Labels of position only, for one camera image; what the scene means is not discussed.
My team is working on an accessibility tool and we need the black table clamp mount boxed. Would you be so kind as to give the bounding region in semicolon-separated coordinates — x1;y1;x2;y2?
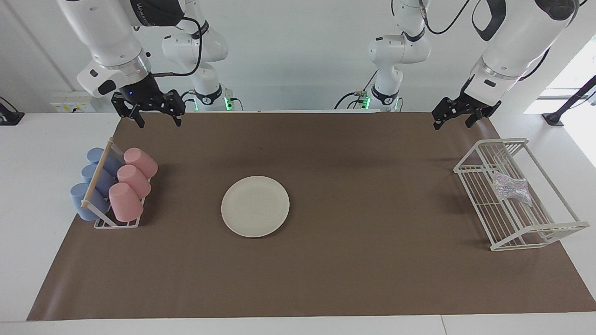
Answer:
0;96;25;126

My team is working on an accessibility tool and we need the black left base cable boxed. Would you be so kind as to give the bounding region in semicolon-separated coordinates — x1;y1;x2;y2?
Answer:
333;70;379;111

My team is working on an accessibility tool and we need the clear plastic wrapper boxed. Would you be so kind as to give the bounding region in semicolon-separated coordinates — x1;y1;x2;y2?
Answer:
493;171;532;207

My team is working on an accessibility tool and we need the cream round plate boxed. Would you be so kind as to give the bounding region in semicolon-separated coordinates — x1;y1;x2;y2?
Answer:
221;175;290;238

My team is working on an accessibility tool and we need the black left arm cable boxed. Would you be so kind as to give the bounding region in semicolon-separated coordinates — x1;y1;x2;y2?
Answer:
418;0;476;36

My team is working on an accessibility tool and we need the brown table mat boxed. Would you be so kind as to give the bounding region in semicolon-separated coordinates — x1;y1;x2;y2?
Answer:
27;112;596;322

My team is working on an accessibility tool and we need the white wall socket box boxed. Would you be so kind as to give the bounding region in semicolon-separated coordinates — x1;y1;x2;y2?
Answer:
50;91;96;114

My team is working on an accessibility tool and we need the black right base cable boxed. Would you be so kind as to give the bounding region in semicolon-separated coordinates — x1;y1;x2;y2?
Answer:
179;90;198;112

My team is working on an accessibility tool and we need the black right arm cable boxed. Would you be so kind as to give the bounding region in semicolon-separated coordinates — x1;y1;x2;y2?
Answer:
151;17;203;78

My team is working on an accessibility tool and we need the cup holder rack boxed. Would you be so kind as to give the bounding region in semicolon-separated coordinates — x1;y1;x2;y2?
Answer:
81;138;152;229

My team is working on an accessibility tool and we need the black angled stand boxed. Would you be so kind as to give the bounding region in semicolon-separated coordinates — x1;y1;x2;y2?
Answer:
542;74;596;126

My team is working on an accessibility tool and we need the white wire dish rack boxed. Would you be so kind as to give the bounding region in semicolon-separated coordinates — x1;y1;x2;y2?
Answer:
454;137;590;252

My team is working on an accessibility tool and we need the blue plastic cup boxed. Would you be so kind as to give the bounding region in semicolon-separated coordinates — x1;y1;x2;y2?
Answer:
70;182;111;221
81;164;117;196
87;147;122;176

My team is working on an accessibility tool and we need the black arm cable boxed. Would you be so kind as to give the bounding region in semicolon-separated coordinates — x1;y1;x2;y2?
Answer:
151;17;203;78
418;0;476;36

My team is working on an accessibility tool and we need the black base cable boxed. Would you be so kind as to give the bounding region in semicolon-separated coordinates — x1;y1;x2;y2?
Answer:
179;90;198;112
333;70;379;111

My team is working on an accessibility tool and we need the pink plastic cup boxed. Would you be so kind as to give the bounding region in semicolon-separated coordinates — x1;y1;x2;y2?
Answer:
117;165;152;200
108;182;144;222
123;147;158;180

